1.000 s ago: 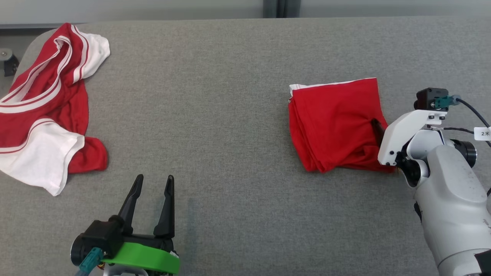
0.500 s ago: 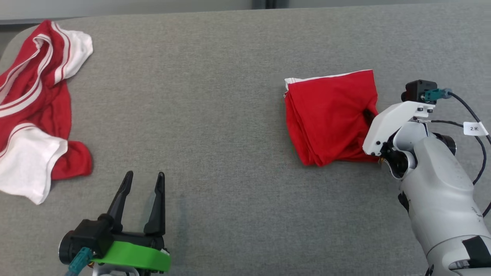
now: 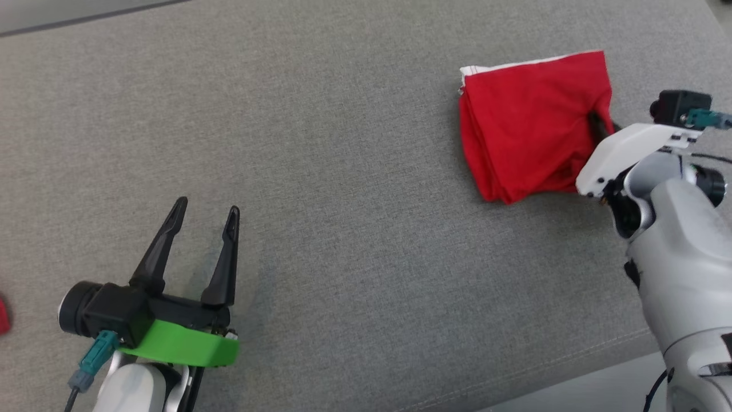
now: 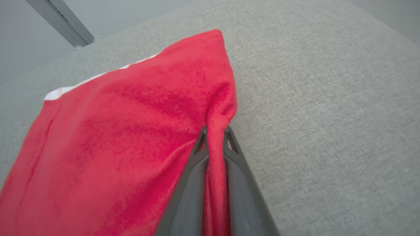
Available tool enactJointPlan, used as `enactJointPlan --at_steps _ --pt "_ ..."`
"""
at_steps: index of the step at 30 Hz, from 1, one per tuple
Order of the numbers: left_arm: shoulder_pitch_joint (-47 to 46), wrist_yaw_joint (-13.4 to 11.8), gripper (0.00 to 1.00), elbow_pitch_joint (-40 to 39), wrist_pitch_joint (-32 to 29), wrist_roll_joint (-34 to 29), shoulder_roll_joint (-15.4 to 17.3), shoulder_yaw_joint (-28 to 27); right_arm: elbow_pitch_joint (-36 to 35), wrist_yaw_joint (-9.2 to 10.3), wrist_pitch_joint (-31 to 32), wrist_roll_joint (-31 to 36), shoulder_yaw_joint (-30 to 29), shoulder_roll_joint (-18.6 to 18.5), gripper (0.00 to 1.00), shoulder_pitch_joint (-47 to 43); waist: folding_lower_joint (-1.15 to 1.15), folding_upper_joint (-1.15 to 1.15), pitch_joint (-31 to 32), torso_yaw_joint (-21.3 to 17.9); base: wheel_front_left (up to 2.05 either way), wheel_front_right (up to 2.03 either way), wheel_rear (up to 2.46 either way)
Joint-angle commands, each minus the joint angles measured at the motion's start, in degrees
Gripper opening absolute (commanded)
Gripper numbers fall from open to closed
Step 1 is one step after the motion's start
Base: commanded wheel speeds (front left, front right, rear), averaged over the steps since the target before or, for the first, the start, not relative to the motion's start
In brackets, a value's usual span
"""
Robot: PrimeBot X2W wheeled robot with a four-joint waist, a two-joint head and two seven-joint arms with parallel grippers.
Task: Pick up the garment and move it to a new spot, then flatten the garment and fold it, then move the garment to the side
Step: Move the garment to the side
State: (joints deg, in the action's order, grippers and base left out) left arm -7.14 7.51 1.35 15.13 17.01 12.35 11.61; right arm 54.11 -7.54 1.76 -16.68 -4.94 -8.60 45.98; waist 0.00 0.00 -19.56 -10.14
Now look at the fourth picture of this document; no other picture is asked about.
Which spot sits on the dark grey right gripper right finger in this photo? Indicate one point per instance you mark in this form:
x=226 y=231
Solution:
x=246 y=203

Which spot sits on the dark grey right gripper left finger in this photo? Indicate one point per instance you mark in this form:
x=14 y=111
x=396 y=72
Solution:
x=187 y=203

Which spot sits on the red garment with white trim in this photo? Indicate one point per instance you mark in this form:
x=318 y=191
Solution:
x=115 y=131

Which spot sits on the aluminium frame post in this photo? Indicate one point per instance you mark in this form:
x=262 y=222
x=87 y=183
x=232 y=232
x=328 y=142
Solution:
x=62 y=19

